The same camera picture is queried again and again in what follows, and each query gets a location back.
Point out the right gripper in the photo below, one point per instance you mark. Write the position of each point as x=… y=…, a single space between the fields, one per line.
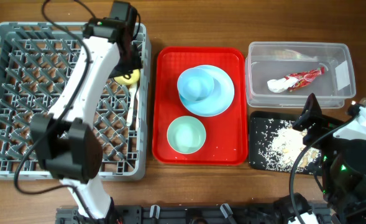
x=311 y=114

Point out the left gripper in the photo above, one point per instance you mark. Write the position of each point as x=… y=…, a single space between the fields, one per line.
x=137 y=63

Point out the red snack wrapper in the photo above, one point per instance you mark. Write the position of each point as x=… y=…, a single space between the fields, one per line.
x=304 y=78

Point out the rice food scraps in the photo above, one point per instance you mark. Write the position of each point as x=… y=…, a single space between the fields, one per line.
x=286 y=149

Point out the white napkin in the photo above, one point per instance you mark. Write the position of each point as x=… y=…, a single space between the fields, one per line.
x=280 y=85

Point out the yellow plastic cup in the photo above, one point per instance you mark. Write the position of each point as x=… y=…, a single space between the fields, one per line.
x=128 y=79

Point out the light blue plate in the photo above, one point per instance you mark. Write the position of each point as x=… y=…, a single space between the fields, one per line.
x=219 y=100

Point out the green bowl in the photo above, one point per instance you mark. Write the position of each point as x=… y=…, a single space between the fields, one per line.
x=186 y=135

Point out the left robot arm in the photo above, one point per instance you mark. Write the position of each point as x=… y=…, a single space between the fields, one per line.
x=64 y=142

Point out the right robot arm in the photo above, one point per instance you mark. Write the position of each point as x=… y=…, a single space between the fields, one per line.
x=343 y=164

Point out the grey dishwasher rack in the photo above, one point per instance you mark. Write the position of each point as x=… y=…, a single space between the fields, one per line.
x=36 y=61

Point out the black tray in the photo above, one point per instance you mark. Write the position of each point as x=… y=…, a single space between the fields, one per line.
x=260 y=149

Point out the clear plastic bin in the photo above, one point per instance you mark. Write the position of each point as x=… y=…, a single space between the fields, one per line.
x=275 y=60

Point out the red plastic tray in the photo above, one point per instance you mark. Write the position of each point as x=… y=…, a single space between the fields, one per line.
x=227 y=141

